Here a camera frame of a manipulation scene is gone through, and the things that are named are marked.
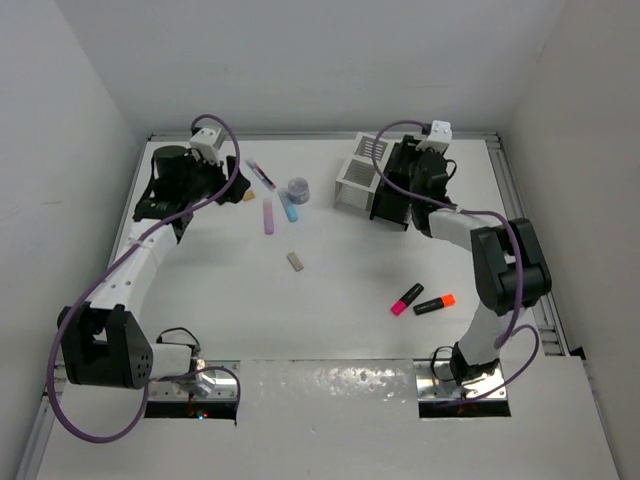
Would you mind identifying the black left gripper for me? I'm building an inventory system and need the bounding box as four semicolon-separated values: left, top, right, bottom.
180;148;248;205

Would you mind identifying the double-ended pink blue marker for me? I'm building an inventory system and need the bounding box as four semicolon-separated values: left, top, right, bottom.
245;159;277;192

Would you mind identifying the pastel pink highlighter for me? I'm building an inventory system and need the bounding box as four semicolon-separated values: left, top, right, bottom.
263;198;275;235

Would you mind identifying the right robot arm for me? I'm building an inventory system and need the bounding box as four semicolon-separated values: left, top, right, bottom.
387;135;552;385

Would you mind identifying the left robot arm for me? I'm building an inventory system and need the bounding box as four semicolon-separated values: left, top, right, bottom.
58;145;248;389

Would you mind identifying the black slotted organizer container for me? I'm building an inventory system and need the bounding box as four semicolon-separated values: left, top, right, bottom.
369;144;410;231

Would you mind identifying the white slotted organizer container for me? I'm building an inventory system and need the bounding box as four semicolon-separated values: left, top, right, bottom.
334;132;394;212

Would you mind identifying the pastel blue highlighter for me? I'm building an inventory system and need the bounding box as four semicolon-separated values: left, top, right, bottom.
278;188;298;222

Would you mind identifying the clear jar of paperclips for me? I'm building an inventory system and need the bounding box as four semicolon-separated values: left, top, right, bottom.
287;177;310;205

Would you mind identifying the orange and black highlighter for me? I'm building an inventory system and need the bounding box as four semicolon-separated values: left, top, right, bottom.
413;294;456;315

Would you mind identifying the pink and black highlighter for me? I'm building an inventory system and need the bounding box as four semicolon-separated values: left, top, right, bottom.
390;283;424;316

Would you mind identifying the white dirty eraser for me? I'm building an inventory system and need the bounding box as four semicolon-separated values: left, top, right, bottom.
286;252;304;272

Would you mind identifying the white front panel board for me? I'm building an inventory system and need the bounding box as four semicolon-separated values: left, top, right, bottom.
38;357;617;479

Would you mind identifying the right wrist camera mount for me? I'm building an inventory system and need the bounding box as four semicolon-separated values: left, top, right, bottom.
417;120;453;154

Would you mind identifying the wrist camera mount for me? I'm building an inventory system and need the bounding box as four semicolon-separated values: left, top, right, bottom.
417;120;453;154
189;128;226;156

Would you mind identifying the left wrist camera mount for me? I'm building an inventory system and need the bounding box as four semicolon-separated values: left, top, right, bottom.
189;128;226;156

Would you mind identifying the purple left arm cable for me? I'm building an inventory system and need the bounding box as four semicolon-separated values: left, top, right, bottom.
45;114;242;445

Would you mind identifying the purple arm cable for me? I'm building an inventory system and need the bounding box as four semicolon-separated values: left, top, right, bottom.
374;119;541;404
45;114;242;445

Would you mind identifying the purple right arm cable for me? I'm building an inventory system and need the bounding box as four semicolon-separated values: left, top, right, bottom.
374;119;541;404

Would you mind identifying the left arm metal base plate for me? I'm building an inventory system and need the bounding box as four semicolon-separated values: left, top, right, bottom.
149;359;240;403

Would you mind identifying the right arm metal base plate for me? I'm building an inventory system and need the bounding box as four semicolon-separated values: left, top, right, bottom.
414;360;508;403

